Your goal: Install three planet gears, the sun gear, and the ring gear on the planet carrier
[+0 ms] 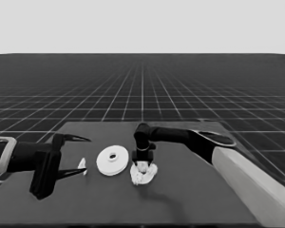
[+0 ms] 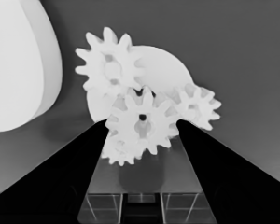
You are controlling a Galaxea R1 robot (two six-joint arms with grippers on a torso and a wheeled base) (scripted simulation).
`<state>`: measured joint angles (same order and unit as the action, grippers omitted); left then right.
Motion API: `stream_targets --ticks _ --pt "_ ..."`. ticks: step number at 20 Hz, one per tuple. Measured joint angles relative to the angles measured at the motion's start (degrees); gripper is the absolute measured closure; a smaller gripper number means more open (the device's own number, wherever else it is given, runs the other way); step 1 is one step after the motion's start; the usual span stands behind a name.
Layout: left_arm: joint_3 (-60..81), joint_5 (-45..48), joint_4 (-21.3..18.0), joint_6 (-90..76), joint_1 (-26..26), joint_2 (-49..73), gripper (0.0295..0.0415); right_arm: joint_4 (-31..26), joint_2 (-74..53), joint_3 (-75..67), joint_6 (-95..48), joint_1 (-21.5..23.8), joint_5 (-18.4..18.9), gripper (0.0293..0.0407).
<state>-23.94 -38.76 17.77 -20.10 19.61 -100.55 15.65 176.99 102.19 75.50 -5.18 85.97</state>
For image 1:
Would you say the large thick white disc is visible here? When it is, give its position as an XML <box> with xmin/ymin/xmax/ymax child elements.
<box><xmin>96</xmin><ymin>144</ymin><xmax>130</xmax><ymax>177</ymax></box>

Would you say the small white T-shaped piece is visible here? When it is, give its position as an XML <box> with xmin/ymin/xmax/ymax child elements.
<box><xmin>77</xmin><ymin>157</ymin><xmax>88</xmax><ymax>176</ymax></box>

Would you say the white round carrier with pins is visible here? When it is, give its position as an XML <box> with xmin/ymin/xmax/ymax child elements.
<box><xmin>129</xmin><ymin>161</ymin><xmax>159</xmax><ymax>186</ymax></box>

